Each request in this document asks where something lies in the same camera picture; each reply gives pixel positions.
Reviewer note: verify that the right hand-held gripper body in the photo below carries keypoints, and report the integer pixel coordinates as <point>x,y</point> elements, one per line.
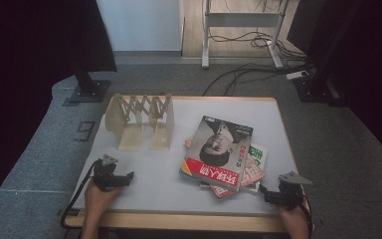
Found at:
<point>290,192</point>

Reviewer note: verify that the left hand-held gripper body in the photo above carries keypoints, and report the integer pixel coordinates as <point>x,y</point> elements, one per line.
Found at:
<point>104,176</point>

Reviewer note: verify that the white book with green title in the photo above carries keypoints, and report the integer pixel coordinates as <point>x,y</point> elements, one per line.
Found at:
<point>260,153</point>

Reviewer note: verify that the beige expandable book rack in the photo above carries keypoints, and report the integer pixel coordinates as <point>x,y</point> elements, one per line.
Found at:
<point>136,132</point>

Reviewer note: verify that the portrait magazine with red banner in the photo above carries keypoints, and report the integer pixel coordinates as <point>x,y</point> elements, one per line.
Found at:
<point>215,149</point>

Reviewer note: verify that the person's right hand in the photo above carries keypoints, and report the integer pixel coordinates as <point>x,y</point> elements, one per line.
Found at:
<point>291,215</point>

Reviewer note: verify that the person's left hand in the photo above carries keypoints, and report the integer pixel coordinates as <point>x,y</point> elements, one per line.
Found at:
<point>97,199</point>

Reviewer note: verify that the black stand with square base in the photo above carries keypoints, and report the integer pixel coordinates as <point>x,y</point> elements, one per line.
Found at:
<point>89,89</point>

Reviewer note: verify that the black stand with wide base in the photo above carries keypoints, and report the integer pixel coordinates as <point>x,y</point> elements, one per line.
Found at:
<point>315,89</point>

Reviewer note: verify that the white power strip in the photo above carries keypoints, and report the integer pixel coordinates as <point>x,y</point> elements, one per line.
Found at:
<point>297,74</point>

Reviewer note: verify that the black curtain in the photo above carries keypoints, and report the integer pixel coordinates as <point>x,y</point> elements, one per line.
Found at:
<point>30,49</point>
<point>361,49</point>

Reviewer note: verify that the dark floor socket frame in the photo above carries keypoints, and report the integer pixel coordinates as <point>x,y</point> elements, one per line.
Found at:
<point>85,131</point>

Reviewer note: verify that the white metal desk frame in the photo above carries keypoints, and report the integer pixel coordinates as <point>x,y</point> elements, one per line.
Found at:
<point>242,20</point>

